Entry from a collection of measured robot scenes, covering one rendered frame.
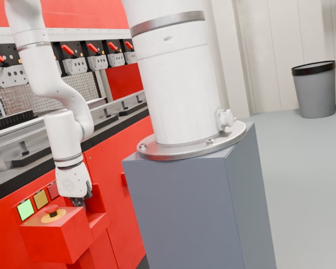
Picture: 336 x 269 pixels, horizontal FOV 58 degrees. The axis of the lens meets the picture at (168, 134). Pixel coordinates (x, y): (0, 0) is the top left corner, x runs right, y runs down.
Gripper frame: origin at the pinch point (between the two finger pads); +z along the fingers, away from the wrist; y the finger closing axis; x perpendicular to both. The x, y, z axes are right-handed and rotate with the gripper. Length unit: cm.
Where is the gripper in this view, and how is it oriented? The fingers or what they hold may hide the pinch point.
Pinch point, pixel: (80, 207)
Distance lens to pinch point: 103.6
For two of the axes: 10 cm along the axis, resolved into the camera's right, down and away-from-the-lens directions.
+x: 3.5, -3.0, 8.9
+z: 1.4, 9.5, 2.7
